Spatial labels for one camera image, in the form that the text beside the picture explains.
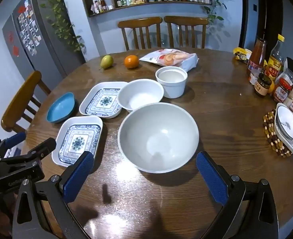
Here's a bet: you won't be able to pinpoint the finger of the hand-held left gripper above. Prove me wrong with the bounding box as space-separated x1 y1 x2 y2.
2 137 57 166
0 132 27 155

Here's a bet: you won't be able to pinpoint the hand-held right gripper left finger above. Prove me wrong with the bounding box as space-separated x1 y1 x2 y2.
12 151 94 239

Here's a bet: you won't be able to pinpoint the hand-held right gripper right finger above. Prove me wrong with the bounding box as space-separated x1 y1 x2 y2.
196 151 279 239

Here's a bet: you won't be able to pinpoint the blue patterned square plate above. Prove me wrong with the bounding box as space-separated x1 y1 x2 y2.
51 116 104 167
79 81 129 119

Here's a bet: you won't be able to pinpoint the small blue dish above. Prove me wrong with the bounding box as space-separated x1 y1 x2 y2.
47 92 77 123

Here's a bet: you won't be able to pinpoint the large grey-white bowl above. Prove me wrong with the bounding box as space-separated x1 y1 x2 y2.
117 102 200 173

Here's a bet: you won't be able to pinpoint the deep white straight-sided bowl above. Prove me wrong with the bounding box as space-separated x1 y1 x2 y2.
155 66 188 99

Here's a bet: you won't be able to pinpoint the medium white bowl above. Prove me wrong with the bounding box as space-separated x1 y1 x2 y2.
117 79 165 112

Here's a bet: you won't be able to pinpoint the wooden dining chair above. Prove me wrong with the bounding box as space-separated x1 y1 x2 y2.
1 70 52 133
118 17 163 51
164 16 209 49

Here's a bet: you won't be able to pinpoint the beaded wooden trivet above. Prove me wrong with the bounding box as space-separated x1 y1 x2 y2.
263 108 293 158

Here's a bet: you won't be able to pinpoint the square white dark-rimmed bowl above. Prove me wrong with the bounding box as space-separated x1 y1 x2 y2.
274 103 293 141

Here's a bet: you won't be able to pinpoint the grey refrigerator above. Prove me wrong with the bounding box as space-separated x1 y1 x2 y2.
2 0 86 80

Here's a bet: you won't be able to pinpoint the green pear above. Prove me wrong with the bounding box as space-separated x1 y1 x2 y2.
101 55 114 69

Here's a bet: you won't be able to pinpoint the dark lid sauce jar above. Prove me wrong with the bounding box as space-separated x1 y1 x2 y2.
255 73 273 97

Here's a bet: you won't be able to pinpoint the group of fridge magnet photos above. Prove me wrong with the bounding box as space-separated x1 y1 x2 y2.
17 0 42 56

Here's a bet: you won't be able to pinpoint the red label glass jar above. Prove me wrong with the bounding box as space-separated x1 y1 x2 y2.
272 68 293 103

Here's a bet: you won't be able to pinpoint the trailing green vine plant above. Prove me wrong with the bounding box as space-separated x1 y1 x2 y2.
33 0 85 53

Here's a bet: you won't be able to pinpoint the white snack bag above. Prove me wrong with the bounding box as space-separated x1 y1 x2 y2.
139 48 199 72

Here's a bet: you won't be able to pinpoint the yellow snack packet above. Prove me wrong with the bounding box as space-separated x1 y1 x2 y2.
233 47 252 64

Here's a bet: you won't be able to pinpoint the tall red sauce bottle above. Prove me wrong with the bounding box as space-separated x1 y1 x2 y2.
247 38 267 83

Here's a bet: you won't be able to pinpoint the yellow capped oil bottle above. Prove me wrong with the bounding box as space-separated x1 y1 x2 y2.
264 34 286 81

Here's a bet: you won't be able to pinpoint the red sauce bottles on shelf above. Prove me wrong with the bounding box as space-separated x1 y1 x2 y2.
93 0 112 14

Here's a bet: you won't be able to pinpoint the hanging green plant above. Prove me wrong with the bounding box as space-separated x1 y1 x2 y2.
203 0 227 30

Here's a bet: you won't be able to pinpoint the dark wooden door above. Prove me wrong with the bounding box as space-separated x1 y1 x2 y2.
257 0 284 45

